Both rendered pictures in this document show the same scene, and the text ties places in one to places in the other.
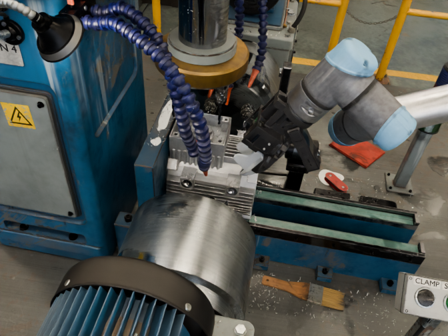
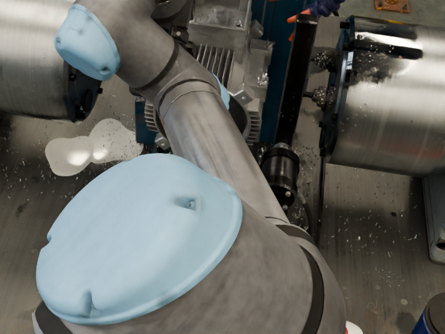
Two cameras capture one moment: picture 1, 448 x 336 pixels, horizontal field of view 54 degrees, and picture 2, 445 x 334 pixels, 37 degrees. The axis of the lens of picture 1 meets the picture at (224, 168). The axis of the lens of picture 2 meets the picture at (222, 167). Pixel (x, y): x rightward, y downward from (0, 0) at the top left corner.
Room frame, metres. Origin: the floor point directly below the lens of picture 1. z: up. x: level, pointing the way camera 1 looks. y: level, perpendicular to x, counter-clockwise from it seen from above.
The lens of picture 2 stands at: (0.73, -0.88, 1.73)
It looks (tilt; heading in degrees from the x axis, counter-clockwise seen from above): 46 degrees down; 87
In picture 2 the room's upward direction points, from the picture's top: 6 degrees clockwise
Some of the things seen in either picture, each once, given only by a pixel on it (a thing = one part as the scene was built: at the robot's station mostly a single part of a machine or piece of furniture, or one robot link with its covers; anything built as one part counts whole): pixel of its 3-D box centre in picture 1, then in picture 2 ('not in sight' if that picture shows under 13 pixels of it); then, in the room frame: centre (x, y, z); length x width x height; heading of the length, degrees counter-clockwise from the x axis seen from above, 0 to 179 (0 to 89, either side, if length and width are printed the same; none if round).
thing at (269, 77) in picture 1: (237, 87); (406, 100); (1.08, -0.02, 1.04); 0.41 x 0.25 x 0.25; 174
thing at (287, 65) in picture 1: (279, 111); (293, 92); (0.86, -0.12, 1.12); 0.04 x 0.03 x 0.26; 84
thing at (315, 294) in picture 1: (303, 291); not in sight; (0.57, -0.22, 0.80); 0.21 x 0.05 x 0.01; 79
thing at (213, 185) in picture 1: (216, 171); (210, 83); (0.75, 0.02, 1.01); 0.20 x 0.19 x 0.19; 84
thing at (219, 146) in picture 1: (201, 139); (217, 24); (0.75, 0.06, 1.11); 0.12 x 0.11 x 0.07; 84
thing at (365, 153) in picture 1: (357, 148); not in sight; (1.13, -0.44, 0.80); 0.15 x 0.12 x 0.01; 47
